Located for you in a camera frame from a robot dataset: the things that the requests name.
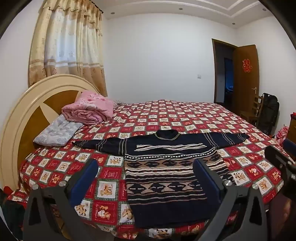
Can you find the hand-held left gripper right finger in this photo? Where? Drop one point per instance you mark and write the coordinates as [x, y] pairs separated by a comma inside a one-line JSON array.
[[207, 183]]

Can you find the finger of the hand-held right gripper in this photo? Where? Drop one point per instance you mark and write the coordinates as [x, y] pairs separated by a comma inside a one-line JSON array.
[[277, 160], [290, 147]]

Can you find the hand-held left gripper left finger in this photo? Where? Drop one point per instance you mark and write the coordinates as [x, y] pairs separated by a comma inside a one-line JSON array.
[[84, 183]]

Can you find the dark navy patterned knit sweater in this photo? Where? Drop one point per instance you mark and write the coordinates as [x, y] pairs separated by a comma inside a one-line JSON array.
[[161, 185]]

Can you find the red checked bag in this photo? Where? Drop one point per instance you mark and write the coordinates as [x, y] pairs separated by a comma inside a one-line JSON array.
[[282, 135]]

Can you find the black bag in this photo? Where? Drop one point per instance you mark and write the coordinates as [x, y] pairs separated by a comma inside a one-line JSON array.
[[270, 109]]

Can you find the wooden chair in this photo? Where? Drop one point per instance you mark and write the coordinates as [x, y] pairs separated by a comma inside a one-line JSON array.
[[256, 105]]

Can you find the grey floral pillow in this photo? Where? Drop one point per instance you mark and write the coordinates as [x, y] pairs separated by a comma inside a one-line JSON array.
[[55, 132]]

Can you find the brown wooden door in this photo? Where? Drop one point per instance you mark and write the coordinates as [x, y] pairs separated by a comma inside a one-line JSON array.
[[245, 97]]

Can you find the folded pink quilt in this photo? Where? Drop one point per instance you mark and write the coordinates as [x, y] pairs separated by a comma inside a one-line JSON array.
[[87, 106]]

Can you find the dark cloth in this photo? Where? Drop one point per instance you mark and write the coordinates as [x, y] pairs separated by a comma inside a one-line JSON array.
[[11, 213]]

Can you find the striped pillow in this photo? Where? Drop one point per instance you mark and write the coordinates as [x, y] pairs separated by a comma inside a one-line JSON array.
[[119, 103]]

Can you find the red checked printed bedspread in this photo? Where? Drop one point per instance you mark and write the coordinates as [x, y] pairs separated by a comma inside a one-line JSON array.
[[150, 115]]

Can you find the cream and wood headboard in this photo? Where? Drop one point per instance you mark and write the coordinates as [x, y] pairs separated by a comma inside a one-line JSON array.
[[13, 129]]

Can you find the red paper door decoration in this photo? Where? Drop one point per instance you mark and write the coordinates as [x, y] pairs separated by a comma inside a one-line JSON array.
[[247, 65]]

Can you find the beige floral curtain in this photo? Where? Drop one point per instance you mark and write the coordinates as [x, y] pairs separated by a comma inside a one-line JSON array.
[[69, 46]]

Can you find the black curtain rod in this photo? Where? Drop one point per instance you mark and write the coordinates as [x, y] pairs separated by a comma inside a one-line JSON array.
[[97, 6]]

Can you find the dark wooden door frame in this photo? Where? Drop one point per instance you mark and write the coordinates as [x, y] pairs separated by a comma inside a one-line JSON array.
[[214, 69]]

